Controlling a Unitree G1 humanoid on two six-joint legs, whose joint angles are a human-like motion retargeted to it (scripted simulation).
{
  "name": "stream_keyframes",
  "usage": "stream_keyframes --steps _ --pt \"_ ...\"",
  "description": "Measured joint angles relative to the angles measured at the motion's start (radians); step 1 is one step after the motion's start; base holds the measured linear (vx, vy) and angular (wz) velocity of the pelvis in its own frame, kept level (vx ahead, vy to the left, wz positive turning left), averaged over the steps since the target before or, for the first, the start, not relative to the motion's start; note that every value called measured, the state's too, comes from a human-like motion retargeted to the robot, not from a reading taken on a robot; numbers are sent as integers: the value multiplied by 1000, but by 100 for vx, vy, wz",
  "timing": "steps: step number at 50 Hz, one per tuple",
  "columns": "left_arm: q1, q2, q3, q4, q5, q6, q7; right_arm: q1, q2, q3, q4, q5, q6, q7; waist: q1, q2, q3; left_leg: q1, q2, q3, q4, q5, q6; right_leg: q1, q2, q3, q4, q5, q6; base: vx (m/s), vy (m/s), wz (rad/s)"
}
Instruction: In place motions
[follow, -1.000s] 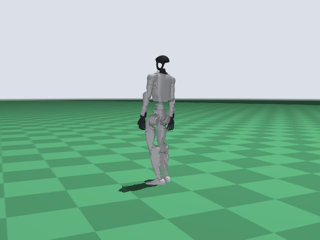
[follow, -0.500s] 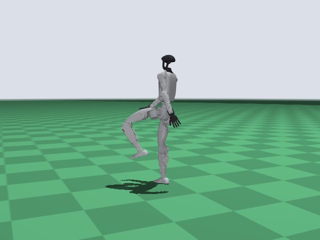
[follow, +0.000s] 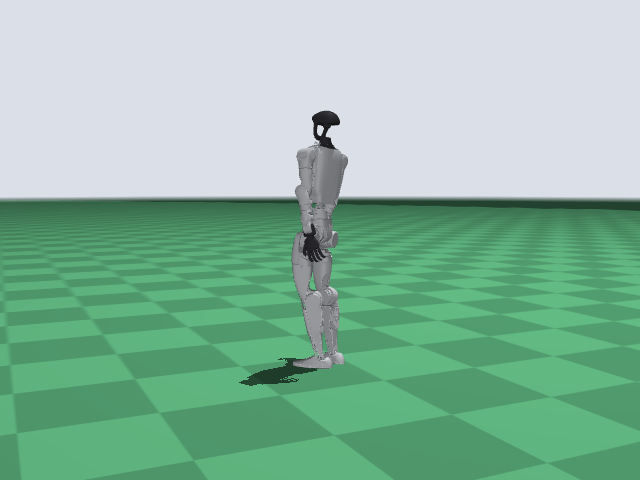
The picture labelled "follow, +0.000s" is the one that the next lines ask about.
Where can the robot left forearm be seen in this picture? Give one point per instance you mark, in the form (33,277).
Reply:
(305,208)

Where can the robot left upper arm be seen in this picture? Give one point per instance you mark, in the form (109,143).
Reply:
(305,158)

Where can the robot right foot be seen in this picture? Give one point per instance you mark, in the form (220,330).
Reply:
(337,358)

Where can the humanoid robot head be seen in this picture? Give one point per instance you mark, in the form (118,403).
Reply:
(325,119)

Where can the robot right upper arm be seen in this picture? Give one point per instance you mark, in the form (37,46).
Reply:
(344,164)

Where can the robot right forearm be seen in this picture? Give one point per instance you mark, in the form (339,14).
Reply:
(330,208)

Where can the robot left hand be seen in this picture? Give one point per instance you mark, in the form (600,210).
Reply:
(311,244)

